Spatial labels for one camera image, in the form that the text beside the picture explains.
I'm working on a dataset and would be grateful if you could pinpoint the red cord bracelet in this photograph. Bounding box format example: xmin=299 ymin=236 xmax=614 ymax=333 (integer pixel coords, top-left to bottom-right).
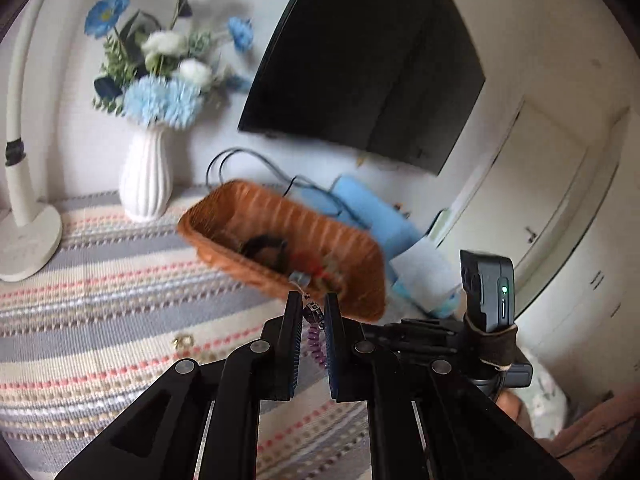
xmin=295 ymin=257 xmax=332 ymax=287

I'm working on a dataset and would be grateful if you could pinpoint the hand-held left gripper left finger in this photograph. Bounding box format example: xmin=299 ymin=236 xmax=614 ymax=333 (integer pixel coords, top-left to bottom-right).
xmin=54 ymin=291 xmax=305 ymax=480

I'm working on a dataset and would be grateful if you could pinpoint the white door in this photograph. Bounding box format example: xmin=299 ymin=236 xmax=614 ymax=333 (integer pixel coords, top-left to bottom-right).
xmin=440 ymin=95 xmax=631 ymax=301

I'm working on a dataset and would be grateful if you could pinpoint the blue cloth pile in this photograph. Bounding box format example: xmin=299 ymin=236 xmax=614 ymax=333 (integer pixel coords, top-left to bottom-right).
xmin=330 ymin=175 xmax=426 ymax=261

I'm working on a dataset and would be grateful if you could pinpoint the black flat screen television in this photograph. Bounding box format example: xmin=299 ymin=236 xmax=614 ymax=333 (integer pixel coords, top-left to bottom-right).
xmin=237 ymin=0 xmax=487 ymax=177

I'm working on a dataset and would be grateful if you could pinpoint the white desk lamp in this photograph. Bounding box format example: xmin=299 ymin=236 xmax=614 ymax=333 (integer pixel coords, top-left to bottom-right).
xmin=0 ymin=0 xmax=64 ymax=282

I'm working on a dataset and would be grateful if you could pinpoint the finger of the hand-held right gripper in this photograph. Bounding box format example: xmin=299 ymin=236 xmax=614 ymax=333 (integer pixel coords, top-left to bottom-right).
xmin=360 ymin=317 xmax=468 ymax=361

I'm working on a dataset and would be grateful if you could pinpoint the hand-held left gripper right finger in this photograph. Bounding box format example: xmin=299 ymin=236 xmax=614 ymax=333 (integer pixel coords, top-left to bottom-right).
xmin=324 ymin=292 xmax=575 ymax=480

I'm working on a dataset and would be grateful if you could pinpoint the blue and white flower bouquet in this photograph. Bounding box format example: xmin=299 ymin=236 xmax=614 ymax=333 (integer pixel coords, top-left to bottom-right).
xmin=84 ymin=0 xmax=256 ymax=131

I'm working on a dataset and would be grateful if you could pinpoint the person's right forearm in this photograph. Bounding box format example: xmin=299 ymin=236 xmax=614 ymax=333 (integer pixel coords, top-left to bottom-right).
xmin=497 ymin=352 xmax=571 ymax=441

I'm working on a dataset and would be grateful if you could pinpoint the striped woven table mat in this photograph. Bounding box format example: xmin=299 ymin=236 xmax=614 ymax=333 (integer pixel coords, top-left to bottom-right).
xmin=0 ymin=191 xmax=371 ymax=480

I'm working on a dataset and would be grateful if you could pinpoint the white paper sheet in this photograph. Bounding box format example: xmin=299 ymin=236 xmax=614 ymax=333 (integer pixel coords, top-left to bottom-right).
xmin=389 ymin=240 xmax=458 ymax=307

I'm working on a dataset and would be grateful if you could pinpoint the black cable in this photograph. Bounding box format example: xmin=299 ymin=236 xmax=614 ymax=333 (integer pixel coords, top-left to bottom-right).
xmin=285 ymin=175 xmax=362 ymax=226
xmin=206 ymin=147 xmax=296 ymax=196

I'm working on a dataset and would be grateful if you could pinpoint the white ribbed vase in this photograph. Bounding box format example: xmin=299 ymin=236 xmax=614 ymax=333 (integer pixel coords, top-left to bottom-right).
xmin=119 ymin=124 xmax=173 ymax=222

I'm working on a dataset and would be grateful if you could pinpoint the brown wooden furniture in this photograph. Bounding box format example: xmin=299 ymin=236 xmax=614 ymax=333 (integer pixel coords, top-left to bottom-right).
xmin=555 ymin=395 xmax=626 ymax=461

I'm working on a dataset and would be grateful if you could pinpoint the brown wicker basket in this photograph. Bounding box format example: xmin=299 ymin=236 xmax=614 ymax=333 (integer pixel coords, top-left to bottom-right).
xmin=177 ymin=180 xmax=387 ymax=325

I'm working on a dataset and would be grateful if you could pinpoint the purple spiral hair tie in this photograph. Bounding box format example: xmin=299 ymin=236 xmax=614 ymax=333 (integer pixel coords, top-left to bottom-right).
xmin=304 ymin=305 xmax=328 ymax=368

